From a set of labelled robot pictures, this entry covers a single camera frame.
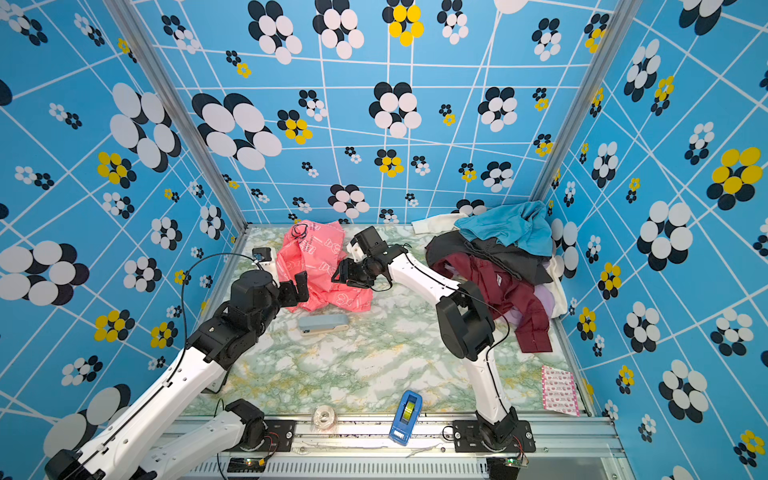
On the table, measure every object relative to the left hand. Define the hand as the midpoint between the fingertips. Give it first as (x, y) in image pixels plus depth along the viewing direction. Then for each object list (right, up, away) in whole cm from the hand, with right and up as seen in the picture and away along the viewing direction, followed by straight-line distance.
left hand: (291, 273), depth 74 cm
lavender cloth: (+62, -14, +14) cm, 65 cm away
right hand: (+10, -3, +15) cm, 18 cm away
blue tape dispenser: (+29, -36, -2) cm, 46 cm away
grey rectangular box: (0, -17, +19) cm, 25 cm away
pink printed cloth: (0, +6, +22) cm, 23 cm away
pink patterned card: (+71, -33, +6) cm, 79 cm away
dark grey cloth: (+65, +2, +19) cm, 67 cm away
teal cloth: (+70, +14, +24) cm, 75 cm away
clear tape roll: (+8, -37, +2) cm, 38 cm away
